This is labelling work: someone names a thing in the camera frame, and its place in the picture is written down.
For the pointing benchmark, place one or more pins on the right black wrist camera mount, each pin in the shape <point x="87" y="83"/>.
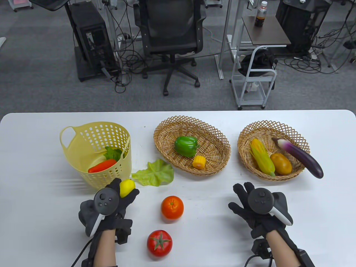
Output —
<point x="261" y="249"/>

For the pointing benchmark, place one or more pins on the green bell pepper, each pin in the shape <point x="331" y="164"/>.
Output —
<point x="185" y="146"/>

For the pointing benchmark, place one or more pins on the white desk foot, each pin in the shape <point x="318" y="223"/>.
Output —
<point x="2" y="41"/>

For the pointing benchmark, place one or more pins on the carrot with green leaves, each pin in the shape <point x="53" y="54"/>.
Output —
<point x="101" y="166"/>

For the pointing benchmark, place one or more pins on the person's left forearm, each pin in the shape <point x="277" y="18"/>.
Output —
<point x="104" y="250"/>

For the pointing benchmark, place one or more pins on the right black white controller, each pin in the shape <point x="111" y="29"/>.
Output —
<point x="260" y="200"/>

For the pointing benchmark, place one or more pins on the grey metal desk leg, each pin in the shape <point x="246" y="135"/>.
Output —
<point x="111" y="25"/>

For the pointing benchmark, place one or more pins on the oval wicker basket container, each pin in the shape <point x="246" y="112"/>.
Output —
<point x="167" y="139"/>

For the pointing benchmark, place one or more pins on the yellow lemon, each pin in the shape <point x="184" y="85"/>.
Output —
<point x="127" y="187"/>

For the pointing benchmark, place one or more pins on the black flat panel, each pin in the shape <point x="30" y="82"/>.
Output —
<point x="50" y="3"/>

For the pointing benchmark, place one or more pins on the white metal desk frame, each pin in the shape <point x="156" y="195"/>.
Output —
<point x="226" y="27"/>

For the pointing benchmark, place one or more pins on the orange fruit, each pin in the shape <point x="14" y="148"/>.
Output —
<point x="172" y="208"/>

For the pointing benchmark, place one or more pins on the black computer tower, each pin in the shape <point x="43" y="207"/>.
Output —
<point x="300" y="22"/>
<point x="89" y="41"/>

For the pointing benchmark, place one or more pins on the person's right forearm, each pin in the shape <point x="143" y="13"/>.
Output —
<point x="283" y="250"/>

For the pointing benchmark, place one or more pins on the brown potato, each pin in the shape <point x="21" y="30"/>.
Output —
<point x="281" y="164"/>

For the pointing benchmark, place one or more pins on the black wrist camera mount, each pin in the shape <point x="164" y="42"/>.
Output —
<point x="261" y="249"/>
<point x="123" y="232"/>

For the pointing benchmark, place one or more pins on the round wicker basket container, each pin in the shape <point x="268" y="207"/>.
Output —
<point x="247" y="139"/>

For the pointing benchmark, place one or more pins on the white wheeled cart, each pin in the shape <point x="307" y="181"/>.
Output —
<point x="251" y="79"/>

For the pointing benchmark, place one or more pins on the person's left hand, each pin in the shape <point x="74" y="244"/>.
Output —
<point x="124" y="205"/>

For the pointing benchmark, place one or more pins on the light green lettuce leaf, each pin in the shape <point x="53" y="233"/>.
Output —
<point x="155" y="173"/>

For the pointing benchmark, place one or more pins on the person's right hand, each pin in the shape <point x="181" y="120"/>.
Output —
<point x="261" y="224"/>

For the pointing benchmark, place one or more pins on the white cart with pink box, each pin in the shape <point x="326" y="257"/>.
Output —
<point x="20" y="2"/>

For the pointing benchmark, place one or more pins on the brown side table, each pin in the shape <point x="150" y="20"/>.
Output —
<point x="267" y="34"/>

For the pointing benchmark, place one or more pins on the brown bottle with red cap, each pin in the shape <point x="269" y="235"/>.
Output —
<point x="261" y="16"/>

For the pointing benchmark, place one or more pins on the short yellow corn piece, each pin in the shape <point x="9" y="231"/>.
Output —
<point x="199" y="162"/>

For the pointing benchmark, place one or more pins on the corn cob with husk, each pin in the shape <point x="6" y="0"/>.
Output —
<point x="261" y="157"/>

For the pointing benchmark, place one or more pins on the black office chair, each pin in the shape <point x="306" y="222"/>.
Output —
<point x="169" y="27"/>

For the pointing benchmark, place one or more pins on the red tomato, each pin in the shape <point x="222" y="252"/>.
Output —
<point x="159" y="246"/>

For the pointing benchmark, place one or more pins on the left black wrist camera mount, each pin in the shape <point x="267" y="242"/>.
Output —
<point x="123" y="232"/>

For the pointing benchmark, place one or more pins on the yellow perforated plastic basket container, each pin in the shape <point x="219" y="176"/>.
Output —
<point x="80" y="155"/>

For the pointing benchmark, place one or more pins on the purple eggplant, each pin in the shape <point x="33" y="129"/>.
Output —
<point x="303" y="157"/>

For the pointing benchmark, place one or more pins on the black bag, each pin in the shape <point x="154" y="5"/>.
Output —
<point x="258" y="61"/>

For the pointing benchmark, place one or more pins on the white power strip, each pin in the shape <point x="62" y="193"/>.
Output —
<point x="123" y="37"/>

